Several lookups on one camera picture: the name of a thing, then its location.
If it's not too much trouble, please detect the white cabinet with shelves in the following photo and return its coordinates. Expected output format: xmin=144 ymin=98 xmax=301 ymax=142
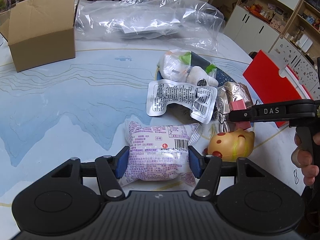
xmin=225 ymin=0 xmax=319 ymax=100

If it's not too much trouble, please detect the yellow spotted squishy toy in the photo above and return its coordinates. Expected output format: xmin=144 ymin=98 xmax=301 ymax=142
xmin=203 ymin=129 xmax=255 ymax=162

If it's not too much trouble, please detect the white printed sachet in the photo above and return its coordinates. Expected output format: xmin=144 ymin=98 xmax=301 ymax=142
xmin=146 ymin=79 xmax=217 ymax=124

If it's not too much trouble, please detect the brown cardboard box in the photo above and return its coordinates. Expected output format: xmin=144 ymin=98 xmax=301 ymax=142
xmin=1 ymin=0 xmax=79 ymax=72

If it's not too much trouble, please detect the large clear plastic bag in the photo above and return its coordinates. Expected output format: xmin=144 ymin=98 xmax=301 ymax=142
xmin=75 ymin=0 xmax=225 ymax=52

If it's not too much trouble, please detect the white green package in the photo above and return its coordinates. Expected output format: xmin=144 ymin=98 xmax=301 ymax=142
xmin=157 ymin=49 xmax=217 ymax=83

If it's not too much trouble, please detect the person's right hand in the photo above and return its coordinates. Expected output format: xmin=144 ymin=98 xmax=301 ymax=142
xmin=291 ymin=134 xmax=319 ymax=186

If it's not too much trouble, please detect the purple white snack packet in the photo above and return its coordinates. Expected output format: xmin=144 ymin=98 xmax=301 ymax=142
xmin=119 ymin=121 xmax=202 ymax=186

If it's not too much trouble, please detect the red white storage box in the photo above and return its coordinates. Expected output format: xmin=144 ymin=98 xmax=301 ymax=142
xmin=242 ymin=49 xmax=313 ymax=128

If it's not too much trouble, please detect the gold foil snack bag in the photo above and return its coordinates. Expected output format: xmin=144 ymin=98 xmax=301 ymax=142
xmin=216 ymin=81 xmax=253 ymax=120

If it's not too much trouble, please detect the white plush toy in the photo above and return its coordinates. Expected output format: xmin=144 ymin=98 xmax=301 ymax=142
xmin=187 ymin=66 xmax=219 ymax=87

